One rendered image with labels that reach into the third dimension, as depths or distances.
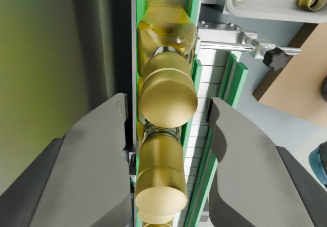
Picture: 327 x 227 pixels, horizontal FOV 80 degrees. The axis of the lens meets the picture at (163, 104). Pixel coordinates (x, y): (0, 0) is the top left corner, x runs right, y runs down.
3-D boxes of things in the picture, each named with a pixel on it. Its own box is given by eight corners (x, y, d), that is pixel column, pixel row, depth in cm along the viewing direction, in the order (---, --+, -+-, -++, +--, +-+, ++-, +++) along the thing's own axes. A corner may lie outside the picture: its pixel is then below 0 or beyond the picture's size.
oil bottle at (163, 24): (148, 0, 33) (133, 26, 15) (181, 3, 34) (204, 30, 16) (148, 35, 36) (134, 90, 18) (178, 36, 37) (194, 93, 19)
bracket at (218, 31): (193, 18, 41) (198, 24, 35) (238, 21, 41) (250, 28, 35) (190, 35, 43) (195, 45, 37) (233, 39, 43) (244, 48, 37)
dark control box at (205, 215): (188, 191, 83) (190, 211, 76) (207, 192, 84) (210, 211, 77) (185, 202, 88) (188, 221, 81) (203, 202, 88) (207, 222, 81)
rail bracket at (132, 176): (113, 142, 51) (99, 189, 40) (139, 144, 52) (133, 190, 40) (114, 153, 54) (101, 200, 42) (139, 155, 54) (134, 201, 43)
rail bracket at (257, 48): (188, 24, 35) (199, 44, 24) (280, 31, 36) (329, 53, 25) (186, 41, 37) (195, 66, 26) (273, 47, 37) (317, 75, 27)
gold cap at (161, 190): (139, 133, 15) (132, 184, 11) (185, 135, 15) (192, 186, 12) (139, 164, 17) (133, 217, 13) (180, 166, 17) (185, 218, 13)
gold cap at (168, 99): (143, 50, 14) (136, 76, 10) (193, 52, 14) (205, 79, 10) (143, 93, 16) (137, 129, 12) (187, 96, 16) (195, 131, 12)
